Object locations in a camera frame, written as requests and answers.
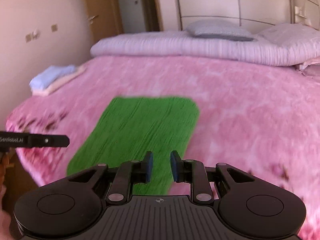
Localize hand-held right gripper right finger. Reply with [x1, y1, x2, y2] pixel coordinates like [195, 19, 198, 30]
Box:
[170, 150, 256, 206]

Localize pink floral blanket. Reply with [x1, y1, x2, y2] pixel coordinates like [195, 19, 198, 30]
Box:
[4, 54, 320, 240]

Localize oval mirror with shelf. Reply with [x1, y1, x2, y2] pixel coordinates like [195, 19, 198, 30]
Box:
[294, 0, 320, 29]

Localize cream panelled headboard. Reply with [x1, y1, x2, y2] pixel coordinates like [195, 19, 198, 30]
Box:
[174, 0, 293, 29]

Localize pink pillow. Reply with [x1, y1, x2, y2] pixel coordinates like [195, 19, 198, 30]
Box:
[294, 57, 320, 76]

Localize lilac pillow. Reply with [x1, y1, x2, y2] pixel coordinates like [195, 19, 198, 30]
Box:
[257, 23, 320, 49]

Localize folded light blue cloth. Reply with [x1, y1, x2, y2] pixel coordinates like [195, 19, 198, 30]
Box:
[29, 65, 77, 91]

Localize folded blue and pink towels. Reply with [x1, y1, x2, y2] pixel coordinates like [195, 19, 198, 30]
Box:
[31, 66, 86, 97]

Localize lilac striped quilt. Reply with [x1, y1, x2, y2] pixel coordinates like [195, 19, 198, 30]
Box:
[89, 31, 320, 67]

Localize wooden door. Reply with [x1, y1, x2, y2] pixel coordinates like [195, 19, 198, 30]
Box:
[82, 0, 161, 48]

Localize grey-blue striped pillow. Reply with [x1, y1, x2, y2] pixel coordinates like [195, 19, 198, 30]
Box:
[186, 20, 255, 42]

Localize green knitted sweater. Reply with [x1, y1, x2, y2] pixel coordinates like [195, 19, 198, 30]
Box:
[66, 96, 201, 196]

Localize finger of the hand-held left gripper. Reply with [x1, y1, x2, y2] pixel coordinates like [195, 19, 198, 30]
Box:
[28, 134, 71, 149]

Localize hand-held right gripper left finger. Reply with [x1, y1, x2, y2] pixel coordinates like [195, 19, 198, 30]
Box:
[68, 151, 153, 206]

